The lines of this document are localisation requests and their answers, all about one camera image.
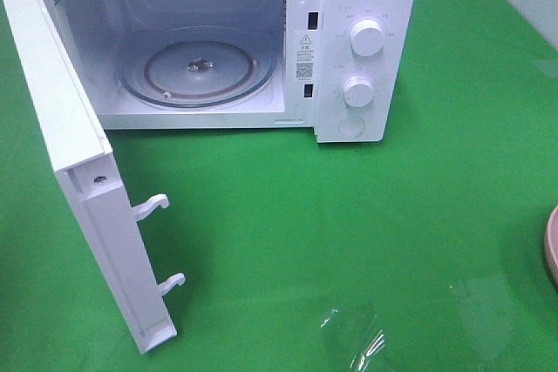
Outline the round door release button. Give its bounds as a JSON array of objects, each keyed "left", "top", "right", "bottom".
[{"left": 338, "top": 116, "right": 365, "bottom": 138}]

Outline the white microwave knob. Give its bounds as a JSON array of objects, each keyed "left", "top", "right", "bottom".
[
  {"left": 350, "top": 17, "right": 384, "bottom": 57},
  {"left": 342, "top": 76, "right": 375, "bottom": 108}
]

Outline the white microwave door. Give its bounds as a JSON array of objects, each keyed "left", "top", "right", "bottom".
[{"left": 3, "top": 0, "right": 185, "bottom": 353}]

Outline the pink plate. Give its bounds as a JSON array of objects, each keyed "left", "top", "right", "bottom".
[{"left": 543, "top": 206, "right": 558, "bottom": 288}]

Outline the glass microwave turntable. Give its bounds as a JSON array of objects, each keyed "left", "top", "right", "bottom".
[{"left": 120, "top": 26, "right": 283, "bottom": 109}]

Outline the green table mat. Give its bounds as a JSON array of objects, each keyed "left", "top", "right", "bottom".
[{"left": 1, "top": 0, "right": 557, "bottom": 371}]

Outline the white microwave oven body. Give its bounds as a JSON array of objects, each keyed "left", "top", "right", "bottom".
[{"left": 44, "top": 0, "right": 413, "bottom": 143}]

